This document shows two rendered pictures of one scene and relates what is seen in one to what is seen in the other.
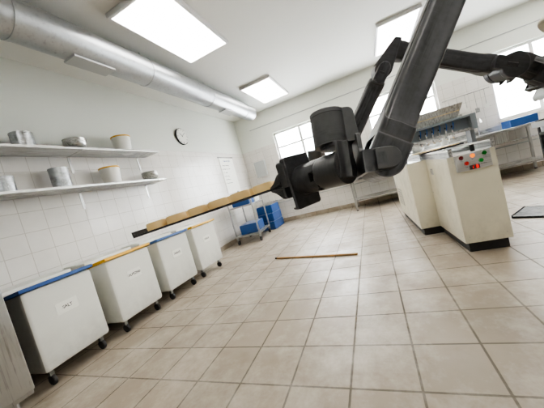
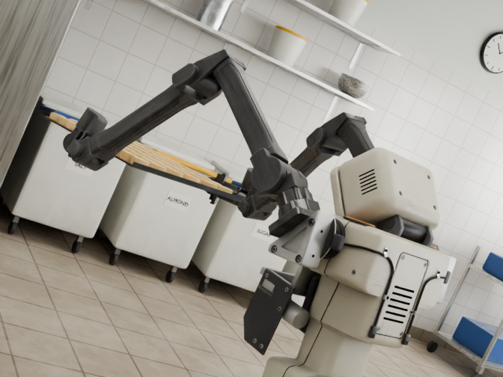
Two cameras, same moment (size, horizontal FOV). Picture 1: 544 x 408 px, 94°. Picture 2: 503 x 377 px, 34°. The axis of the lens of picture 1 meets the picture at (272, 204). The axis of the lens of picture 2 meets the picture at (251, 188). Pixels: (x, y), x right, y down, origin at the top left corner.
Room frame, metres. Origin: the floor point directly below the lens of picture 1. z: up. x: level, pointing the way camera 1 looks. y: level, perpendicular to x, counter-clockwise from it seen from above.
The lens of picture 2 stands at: (-0.91, -1.82, 1.31)
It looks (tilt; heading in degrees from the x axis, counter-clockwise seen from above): 6 degrees down; 39
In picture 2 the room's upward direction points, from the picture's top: 25 degrees clockwise
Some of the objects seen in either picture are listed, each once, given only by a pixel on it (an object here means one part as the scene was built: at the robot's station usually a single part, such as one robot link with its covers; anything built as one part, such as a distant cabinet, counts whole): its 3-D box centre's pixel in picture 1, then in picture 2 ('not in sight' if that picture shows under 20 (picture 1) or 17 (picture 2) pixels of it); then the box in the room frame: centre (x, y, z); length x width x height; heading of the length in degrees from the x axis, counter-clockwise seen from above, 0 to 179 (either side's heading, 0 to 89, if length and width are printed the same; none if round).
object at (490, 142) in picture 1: (448, 149); not in sight; (2.94, -2.12, 0.87); 2.01 x 0.03 x 0.07; 161
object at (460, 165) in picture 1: (472, 160); not in sight; (2.06, -1.66, 0.77); 0.24 x 0.04 x 0.14; 71
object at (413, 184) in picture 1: (434, 188); not in sight; (3.33, -2.11, 0.42); 1.28 x 0.72 x 0.84; 161
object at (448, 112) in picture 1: (429, 120); not in sight; (2.88, -1.95, 1.25); 0.56 x 0.29 x 0.14; 71
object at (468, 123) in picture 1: (434, 141); not in sight; (2.88, -1.95, 1.01); 0.72 x 0.33 x 0.34; 71
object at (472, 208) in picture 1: (463, 193); not in sight; (2.40, -1.78, 0.45); 0.70 x 0.34 x 0.90; 161
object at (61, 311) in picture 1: (50, 323); (59, 172); (2.14, 2.09, 0.39); 0.64 x 0.54 x 0.77; 70
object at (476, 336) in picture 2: (252, 226); (494, 343); (5.61, 0.55, 0.29); 0.56 x 0.38 x 0.20; 166
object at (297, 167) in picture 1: (309, 177); not in sight; (0.48, -0.08, 0.99); 0.07 x 0.07 x 0.10; 36
